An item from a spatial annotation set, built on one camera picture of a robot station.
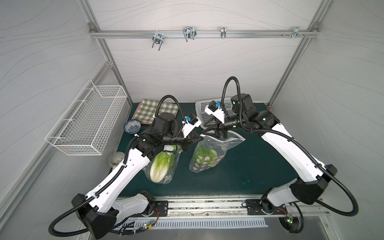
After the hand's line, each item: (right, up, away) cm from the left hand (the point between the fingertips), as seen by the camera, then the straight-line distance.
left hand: (202, 138), depth 64 cm
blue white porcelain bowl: (-48, +3, +40) cm, 63 cm away
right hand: (+1, +5, 0) cm, 5 cm away
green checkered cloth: (-42, +13, +53) cm, 69 cm away
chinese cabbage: (-21, -15, +16) cm, 31 cm away
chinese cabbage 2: (+2, -10, +8) cm, 13 cm away
